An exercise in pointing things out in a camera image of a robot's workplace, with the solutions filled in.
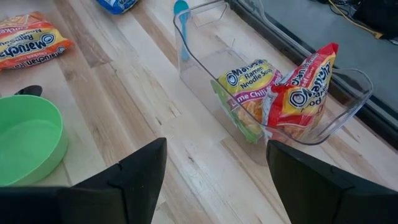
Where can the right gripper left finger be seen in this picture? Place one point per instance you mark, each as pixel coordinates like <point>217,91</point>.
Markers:
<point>130,193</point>

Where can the red beef ramen pack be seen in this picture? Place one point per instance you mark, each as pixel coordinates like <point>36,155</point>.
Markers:
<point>298,96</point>

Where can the small clear plastic bin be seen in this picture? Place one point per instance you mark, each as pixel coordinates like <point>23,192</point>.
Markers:
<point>211,62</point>

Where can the teal plastic spoon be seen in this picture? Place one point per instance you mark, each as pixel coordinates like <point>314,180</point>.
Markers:
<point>181,7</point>

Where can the orange chicken ramen pack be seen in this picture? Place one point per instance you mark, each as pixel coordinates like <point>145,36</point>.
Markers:
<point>28,40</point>

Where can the blue soy sauce ramen pack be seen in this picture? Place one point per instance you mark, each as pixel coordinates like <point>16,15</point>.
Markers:
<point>116,5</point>

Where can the black floor equipment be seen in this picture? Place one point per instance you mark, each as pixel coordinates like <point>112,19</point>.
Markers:
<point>379,15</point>

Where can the metal spoon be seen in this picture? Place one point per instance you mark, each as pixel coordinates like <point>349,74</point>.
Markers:
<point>31,90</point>

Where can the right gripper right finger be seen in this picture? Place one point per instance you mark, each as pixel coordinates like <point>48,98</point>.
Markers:
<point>304,193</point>

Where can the lime chili ramen pack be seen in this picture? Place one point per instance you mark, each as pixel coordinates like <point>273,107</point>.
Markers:
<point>248,81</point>

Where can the green plastic bowl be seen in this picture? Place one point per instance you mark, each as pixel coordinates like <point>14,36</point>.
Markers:
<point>28,140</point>

